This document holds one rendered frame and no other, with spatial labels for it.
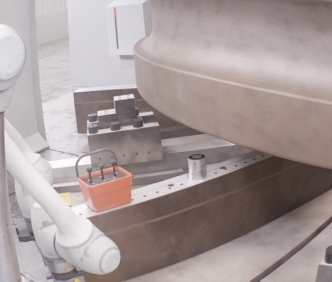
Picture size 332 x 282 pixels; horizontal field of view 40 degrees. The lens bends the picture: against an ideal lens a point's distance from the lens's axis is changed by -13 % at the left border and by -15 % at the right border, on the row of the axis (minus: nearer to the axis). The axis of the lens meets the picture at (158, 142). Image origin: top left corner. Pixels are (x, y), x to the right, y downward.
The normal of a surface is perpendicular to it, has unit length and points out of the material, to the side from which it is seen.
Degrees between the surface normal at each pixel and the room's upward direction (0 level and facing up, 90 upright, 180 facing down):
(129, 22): 90
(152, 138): 90
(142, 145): 90
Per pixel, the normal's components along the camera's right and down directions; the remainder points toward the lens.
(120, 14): -0.61, 0.30
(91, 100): -0.25, 0.32
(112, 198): 0.51, 0.33
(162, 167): 0.13, 0.30
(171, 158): 0.10, -0.01
